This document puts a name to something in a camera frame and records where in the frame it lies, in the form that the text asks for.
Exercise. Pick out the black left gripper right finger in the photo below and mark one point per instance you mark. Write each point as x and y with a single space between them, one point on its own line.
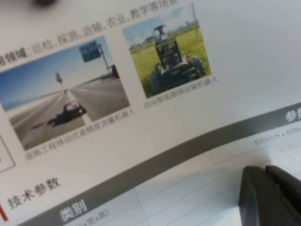
289 188

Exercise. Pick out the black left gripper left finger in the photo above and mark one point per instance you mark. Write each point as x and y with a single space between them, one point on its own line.
256 195

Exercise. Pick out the white product catalogue book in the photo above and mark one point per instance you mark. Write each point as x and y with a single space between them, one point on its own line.
141 117

